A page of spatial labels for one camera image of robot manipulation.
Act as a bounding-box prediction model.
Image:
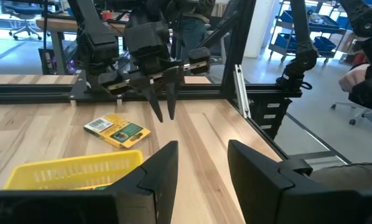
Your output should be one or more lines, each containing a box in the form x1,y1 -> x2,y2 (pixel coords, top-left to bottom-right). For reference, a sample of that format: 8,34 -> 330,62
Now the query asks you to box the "yellow pack with green window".
83,113 -> 152,149

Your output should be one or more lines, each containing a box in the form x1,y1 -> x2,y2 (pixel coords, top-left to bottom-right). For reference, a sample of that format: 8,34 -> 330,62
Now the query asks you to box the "grey shelf cart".
268,0 -> 350,65

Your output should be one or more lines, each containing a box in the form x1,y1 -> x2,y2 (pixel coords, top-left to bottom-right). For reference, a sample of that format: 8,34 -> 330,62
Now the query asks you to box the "grey chair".
330,101 -> 372,130

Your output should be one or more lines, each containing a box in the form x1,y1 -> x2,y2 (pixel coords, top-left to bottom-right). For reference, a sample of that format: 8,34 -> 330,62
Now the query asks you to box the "yellow plastic basket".
4,149 -> 144,191

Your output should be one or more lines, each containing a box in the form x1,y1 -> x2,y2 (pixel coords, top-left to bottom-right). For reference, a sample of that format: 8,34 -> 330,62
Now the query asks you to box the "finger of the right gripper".
163,66 -> 185,121
129,69 -> 164,123

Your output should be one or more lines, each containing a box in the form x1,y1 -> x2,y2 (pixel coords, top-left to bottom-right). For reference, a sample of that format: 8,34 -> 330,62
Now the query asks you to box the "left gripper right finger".
228,139 -> 295,224

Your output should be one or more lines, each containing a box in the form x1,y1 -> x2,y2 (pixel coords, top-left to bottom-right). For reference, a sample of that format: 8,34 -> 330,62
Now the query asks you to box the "person's hand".
338,63 -> 371,93

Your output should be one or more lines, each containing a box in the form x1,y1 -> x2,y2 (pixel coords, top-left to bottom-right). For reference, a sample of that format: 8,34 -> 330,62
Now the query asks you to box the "black computer tower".
38,48 -> 78,75

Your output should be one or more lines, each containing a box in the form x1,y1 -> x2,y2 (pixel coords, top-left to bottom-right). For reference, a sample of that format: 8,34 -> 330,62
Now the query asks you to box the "silver aluminium bar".
233,64 -> 252,119

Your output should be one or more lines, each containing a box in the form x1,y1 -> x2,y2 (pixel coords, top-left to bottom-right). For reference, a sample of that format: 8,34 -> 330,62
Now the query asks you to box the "blue storage bin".
308,14 -> 343,31
274,32 -> 299,51
312,35 -> 338,53

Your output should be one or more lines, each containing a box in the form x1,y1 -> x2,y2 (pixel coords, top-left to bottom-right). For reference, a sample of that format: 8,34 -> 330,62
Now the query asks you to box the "wooden top desk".
35,17 -> 128,75

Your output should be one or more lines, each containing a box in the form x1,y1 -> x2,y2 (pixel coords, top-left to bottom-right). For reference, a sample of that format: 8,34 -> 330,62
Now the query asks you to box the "white square column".
243,0 -> 276,59

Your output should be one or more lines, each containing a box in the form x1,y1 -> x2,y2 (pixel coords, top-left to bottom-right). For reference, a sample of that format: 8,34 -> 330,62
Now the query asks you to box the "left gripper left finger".
108,140 -> 179,224

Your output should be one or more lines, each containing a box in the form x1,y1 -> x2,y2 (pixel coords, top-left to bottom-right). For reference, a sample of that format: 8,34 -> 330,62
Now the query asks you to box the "black office chair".
2,0 -> 47,41

